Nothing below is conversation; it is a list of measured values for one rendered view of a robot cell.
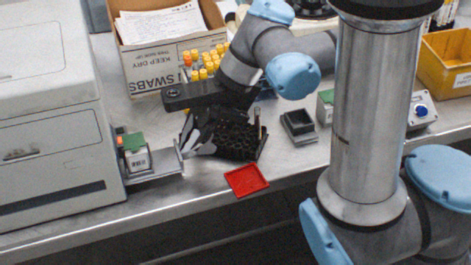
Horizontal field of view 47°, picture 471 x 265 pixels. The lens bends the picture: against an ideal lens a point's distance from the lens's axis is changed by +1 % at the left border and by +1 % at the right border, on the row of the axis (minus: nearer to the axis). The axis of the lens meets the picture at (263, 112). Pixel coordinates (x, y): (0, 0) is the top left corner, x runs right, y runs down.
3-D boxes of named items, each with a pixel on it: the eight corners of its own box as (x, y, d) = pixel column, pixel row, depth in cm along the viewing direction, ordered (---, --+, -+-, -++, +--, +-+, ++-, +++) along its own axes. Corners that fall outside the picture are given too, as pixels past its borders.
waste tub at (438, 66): (436, 103, 123) (447, 68, 116) (409, 68, 133) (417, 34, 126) (489, 93, 126) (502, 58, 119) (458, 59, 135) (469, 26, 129)
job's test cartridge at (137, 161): (130, 177, 101) (124, 154, 97) (126, 160, 104) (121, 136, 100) (151, 171, 102) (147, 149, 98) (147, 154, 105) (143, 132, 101)
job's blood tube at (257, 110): (254, 147, 112) (252, 110, 105) (255, 143, 113) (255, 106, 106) (260, 149, 111) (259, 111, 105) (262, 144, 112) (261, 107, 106)
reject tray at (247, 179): (238, 199, 102) (238, 197, 102) (223, 175, 107) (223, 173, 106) (269, 187, 104) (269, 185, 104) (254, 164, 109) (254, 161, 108)
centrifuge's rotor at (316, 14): (287, 40, 132) (288, 15, 127) (274, 8, 143) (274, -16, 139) (347, 34, 134) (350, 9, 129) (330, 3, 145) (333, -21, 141)
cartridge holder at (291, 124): (294, 146, 113) (295, 135, 110) (279, 119, 119) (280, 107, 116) (318, 140, 114) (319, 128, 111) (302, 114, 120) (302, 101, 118)
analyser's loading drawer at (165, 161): (75, 203, 99) (68, 185, 96) (72, 177, 104) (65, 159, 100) (185, 174, 104) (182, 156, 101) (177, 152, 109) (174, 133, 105)
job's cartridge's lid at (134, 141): (125, 154, 97) (124, 152, 97) (121, 137, 100) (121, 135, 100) (146, 149, 98) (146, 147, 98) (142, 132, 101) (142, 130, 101)
